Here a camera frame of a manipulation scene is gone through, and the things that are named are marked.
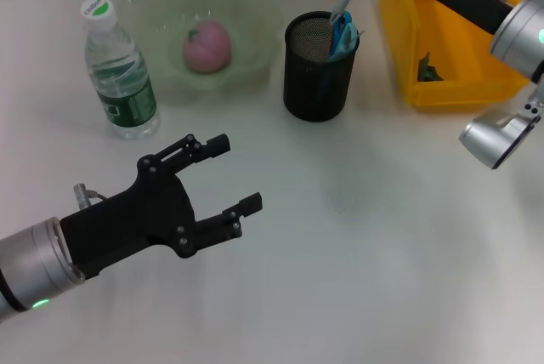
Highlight yellow plastic bin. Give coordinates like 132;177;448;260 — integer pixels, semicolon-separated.
379;0;536;110

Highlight black mesh pen holder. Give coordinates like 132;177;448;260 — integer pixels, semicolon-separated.
283;10;361;122

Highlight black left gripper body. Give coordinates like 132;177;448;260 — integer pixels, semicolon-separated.
59;155;199;278

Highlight pink toy peach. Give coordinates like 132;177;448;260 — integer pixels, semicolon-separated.
182;19;233;74

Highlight clear green-label water bottle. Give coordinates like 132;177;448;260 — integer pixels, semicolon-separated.
79;0;162;140

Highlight translucent green fruit plate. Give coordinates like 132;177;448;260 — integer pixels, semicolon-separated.
116;0;285;105

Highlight blue plastic scissors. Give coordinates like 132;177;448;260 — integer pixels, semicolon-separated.
316;9;358;100

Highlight green plastic wrapper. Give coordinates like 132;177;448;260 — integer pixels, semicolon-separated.
416;51;444;83

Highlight left gripper cable with plugs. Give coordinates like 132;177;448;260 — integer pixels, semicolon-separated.
72;183;111;211

